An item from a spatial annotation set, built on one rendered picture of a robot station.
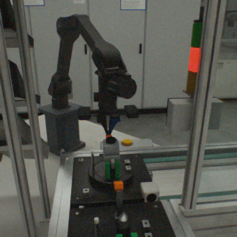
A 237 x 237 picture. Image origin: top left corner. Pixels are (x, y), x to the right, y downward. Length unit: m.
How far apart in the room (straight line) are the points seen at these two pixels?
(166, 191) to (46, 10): 3.20
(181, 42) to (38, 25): 2.06
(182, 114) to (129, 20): 3.16
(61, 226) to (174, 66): 3.46
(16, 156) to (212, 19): 0.45
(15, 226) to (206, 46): 0.69
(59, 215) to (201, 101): 0.44
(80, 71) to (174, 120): 3.18
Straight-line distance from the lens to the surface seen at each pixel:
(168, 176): 0.87
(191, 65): 0.56
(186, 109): 0.58
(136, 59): 3.73
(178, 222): 0.66
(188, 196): 0.66
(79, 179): 0.76
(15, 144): 0.48
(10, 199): 0.92
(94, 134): 1.29
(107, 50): 0.70
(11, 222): 0.84
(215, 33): 0.54
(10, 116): 0.46
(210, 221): 0.75
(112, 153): 0.70
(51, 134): 1.11
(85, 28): 0.78
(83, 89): 3.76
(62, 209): 0.68
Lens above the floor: 1.41
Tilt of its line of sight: 22 degrees down
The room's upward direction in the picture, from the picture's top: straight up
